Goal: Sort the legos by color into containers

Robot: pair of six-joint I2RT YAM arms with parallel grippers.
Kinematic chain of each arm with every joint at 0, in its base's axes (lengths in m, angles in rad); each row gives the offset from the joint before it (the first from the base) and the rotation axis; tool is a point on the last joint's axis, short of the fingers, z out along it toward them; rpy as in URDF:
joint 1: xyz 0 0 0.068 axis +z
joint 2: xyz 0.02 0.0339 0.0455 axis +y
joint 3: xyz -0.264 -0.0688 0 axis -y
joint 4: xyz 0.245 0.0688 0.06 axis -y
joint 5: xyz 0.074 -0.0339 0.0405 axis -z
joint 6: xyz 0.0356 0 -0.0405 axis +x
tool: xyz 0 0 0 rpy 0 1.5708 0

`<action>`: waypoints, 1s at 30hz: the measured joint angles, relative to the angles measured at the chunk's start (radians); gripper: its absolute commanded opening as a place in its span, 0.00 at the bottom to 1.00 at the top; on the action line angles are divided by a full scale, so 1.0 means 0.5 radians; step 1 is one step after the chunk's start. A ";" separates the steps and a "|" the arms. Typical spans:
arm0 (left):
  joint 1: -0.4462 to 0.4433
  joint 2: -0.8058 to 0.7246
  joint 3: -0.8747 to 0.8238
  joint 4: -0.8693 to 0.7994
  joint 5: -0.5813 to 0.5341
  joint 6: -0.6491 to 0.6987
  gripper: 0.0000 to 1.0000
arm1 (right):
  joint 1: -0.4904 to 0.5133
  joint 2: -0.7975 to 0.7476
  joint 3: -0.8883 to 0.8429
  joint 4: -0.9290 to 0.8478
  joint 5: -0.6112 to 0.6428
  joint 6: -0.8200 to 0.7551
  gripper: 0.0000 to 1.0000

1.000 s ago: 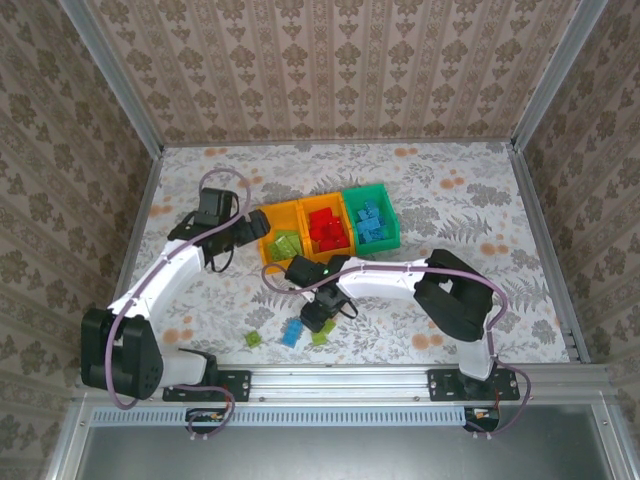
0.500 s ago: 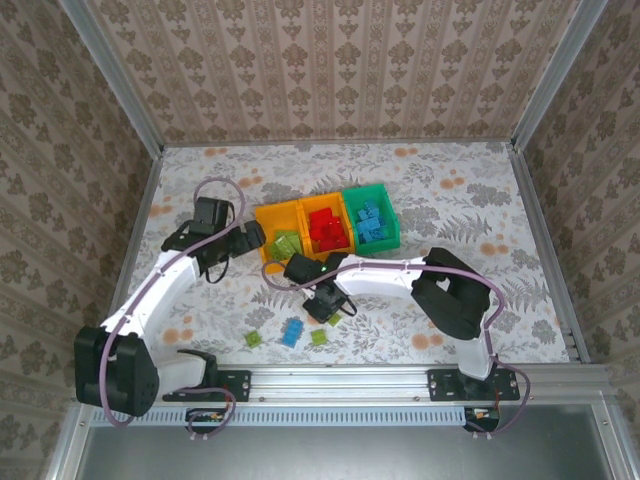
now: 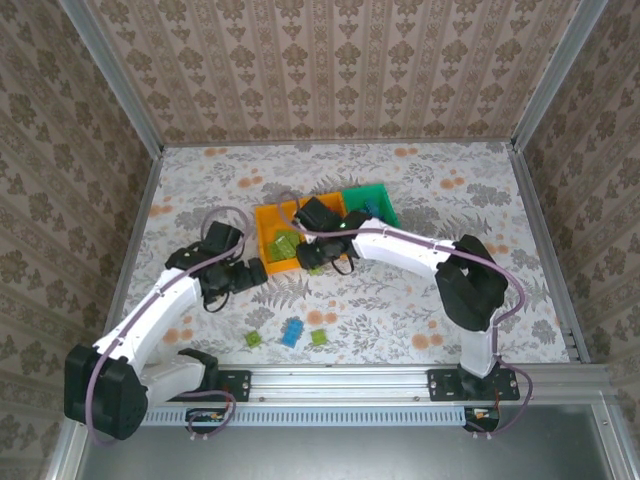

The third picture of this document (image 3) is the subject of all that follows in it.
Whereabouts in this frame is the green plastic bin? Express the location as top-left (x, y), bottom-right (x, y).
top-left (341, 183), bottom-right (401, 230)

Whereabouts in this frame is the floral patterned table cover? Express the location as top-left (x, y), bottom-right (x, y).
top-left (102, 142), bottom-right (574, 366)

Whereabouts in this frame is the grey metal panel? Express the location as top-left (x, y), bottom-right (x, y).
top-left (49, 403), bottom-right (626, 480)

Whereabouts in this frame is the short black cable loop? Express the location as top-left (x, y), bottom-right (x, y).
top-left (201, 291), bottom-right (232, 314)
top-left (331, 253), bottom-right (357, 277)

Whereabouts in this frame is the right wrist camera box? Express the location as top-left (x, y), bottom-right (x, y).
top-left (293, 195), bottom-right (337, 232)

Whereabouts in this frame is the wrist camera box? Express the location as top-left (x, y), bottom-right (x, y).
top-left (204, 221), bottom-right (241, 252)
top-left (293, 195), bottom-right (337, 232)

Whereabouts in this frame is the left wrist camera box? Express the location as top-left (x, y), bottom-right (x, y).
top-left (204, 221), bottom-right (241, 252)

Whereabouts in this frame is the aluminium side rail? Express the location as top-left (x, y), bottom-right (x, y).
top-left (94, 147), bottom-right (166, 364)
top-left (508, 144), bottom-right (592, 364)

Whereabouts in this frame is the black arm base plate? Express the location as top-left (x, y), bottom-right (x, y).
top-left (214, 369), bottom-right (252, 403)
top-left (427, 368), bottom-right (521, 402)

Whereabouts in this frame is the thin aluminium rail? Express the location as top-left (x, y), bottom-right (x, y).
top-left (160, 140), bottom-right (515, 149)

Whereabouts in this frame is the wide aluminium extrusion rail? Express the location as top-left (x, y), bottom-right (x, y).
top-left (74, 363), bottom-right (617, 402)

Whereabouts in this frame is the grey slotted cable duct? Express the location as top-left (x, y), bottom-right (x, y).
top-left (142, 405), bottom-right (511, 427)

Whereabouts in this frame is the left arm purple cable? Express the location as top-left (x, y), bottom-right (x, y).
top-left (87, 205), bottom-right (251, 446)

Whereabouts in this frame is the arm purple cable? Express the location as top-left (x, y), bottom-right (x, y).
top-left (87, 205), bottom-right (251, 446)
top-left (277, 189), bottom-right (534, 441)

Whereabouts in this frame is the aluminium frame post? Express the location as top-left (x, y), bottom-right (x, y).
top-left (510, 0), bottom-right (611, 151)
top-left (57, 0), bottom-right (166, 154)

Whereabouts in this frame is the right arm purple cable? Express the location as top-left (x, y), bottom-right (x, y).
top-left (277, 189), bottom-right (534, 441)

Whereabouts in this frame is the aluminium corner frame bar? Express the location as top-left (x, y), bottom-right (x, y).
top-left (592, 397), bottom-right (640, 480)
top-left (42, 429), bottom-right (84, 480)

